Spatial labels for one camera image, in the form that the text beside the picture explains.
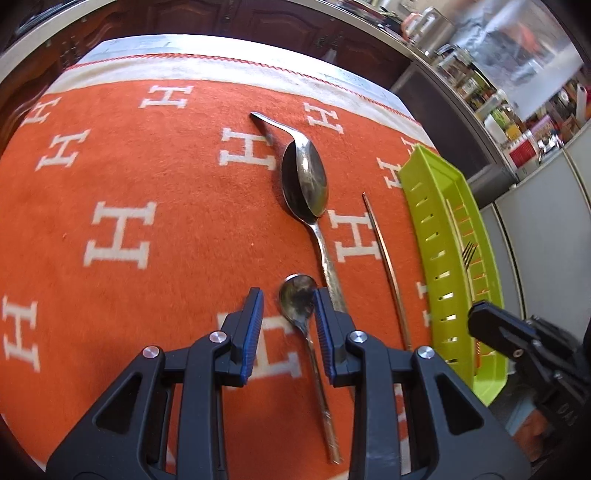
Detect thin metal chopstick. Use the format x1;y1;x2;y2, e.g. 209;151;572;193
362;192;413;352

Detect dark appliance front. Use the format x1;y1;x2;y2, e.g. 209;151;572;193
390;59;506;195

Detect green slotted plastic tray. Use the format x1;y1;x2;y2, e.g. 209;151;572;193
398;143;511;408

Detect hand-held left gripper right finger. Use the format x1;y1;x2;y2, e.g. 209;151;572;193
314;287;532;480

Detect metal spoon curved handle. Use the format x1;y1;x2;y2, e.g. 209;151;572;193
250;112;319;222

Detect beige countertop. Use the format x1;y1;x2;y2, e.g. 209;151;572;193
0;0;509;88

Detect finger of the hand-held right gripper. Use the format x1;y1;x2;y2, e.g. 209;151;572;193
467;300;542;366

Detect small spoon hammered handle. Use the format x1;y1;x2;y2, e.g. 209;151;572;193
278;274;343;465

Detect large spoon hammered handle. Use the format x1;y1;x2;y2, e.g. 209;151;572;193
281;138;349;317

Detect metal fork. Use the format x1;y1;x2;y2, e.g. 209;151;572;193
461;241;482;274

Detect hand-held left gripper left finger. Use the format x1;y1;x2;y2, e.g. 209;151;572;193
46;287;265;480

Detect dark wooden cabinets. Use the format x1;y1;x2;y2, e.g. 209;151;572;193
0;0;416;134

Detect orange blanket white letter print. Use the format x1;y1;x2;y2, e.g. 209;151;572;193
0;54;439;480

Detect grey cabinet panels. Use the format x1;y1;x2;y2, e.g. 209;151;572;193
478;136;591;344

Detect orange and white kettle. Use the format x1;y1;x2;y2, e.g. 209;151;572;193
401;11;423;40

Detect row of seasoning containers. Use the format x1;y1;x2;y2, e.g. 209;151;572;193
434;41;591;171

